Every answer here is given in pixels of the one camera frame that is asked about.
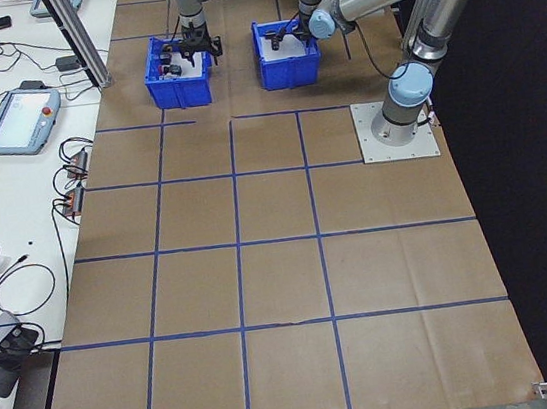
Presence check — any white square base plate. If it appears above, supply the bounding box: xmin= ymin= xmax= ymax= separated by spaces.
xmin=349 ymin=94 xmax=443 ymax=167

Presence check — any white side desk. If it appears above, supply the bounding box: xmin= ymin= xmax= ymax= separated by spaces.
xmin=0 ymin=0 xmax=166 ymax=352

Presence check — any aluminium profile post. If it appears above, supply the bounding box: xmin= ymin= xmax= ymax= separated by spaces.
xmin=38 ymin=0 xmax=116 ymax=97

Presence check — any orange black USB adapter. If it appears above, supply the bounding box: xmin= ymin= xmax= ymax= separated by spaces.
xmin=62 ymin=185 xmax=90 ymax=219
xmin=63 ymin=146 xmax=94 ymax=181

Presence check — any blue capacitor storage bin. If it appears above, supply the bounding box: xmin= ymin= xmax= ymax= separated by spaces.
xmin=250 ymin=12 xmax=326 ymax=94

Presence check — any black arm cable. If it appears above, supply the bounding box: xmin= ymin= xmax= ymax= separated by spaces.
xmin=352 ymin=12 xmax=422 ymax=84
xmin=161 ymin=13 xmax=186 ymax=48

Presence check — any black power adapter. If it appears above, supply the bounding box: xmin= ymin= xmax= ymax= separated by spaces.
xmin=17 ymin=76 xmax=51 ymax=95
xmin=54 ymin=54 xmax=82 ymax=75

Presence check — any blue push-button storage bin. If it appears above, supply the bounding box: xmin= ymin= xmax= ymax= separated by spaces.
xmin=138 ymin=28 xmax=219 ymax=114

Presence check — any black button box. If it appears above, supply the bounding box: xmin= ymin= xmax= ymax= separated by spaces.
xmin=0 ymin=323 xmax=43 ymax=358

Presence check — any black frame cover cloth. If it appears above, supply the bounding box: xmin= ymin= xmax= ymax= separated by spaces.
xmin=377 ymin=0 xmax=547 ymax=405

